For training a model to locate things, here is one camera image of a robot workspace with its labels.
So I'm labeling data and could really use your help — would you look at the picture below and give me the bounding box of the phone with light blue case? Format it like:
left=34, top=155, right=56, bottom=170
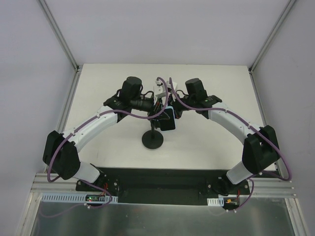
left=158, top=106, right=176, bottom=131

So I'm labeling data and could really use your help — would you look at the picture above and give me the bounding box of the black phone stand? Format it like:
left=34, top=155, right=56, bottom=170
left=141, top=121, right=164, bottom=150

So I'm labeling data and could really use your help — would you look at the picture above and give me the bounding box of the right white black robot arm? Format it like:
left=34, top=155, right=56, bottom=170
left=168, top=78, right=281, bottom=194

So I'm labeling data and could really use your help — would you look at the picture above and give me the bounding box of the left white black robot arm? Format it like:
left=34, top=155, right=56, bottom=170
left=43, top=76, right=170, bottom=191

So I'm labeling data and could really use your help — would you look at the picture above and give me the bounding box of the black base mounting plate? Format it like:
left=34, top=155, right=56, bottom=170
left=75, top=168, right=251, bottom=206

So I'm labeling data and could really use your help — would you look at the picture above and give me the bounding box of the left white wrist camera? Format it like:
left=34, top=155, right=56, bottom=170
left=153, top=81, right=167, bottom=104

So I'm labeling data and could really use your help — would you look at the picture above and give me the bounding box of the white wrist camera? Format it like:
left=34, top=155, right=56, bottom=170
left=166, top=77, right=178, bottom=94
left=153, top=81, right=167, bottom=104

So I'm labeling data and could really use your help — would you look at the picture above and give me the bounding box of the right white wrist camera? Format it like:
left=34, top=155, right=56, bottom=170
left=166, top=77, right=178, bottom=94

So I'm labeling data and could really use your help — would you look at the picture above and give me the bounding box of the left aluminium frame post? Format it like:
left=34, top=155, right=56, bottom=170
left=37, top=0, right=80, bottom=72

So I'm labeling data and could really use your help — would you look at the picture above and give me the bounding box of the aluminium frame post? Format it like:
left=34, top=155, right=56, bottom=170
left=249, top=0, right=298, bottom=75
left=37, top=0, right=80, bottom=72

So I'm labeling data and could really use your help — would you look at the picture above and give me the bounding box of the right aluminium frame post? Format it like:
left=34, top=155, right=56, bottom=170
left=249, top=0, right=298, bottom=75

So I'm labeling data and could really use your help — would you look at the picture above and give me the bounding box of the right white slotted cable duct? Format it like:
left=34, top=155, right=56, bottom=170
left=207, top=198, right=224, bottom=207

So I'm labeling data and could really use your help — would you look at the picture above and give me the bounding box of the white slotted cable duct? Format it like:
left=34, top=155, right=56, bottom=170
left=207, top=198, right=224, bottom=207
left=41, top=193, right=118, bottom=204

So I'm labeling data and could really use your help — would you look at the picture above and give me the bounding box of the right aluminium extrusion rail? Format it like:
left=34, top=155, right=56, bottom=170
left=248, top=178, right=297, bottom=198

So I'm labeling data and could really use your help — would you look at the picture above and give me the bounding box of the aluminium extrusion rail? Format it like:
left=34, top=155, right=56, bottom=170
left=248, top=178, right=297, bottom=198
left=31, top=147, right=82, bottom=193

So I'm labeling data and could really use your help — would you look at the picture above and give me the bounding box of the left white slotted cable duct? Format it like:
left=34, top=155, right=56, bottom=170
left=41, top=193, right=118, bottom=204

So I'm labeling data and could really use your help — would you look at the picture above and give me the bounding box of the left aluminium extrusion rail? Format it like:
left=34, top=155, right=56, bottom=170
left=31, top=147, right=82, bottom=193

